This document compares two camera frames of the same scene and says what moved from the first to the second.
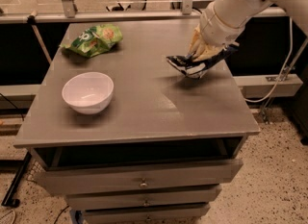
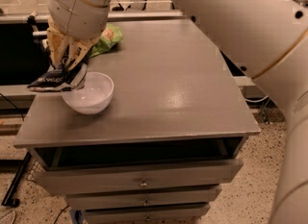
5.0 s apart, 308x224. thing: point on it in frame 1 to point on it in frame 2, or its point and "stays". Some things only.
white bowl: [89, 92] stays
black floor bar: [8, 199] stays
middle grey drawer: [145, 197] stays
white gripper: [216, 29] to [78, 17]
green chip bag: [94, 39] stays
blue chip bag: [198, 69] to [62, 79]
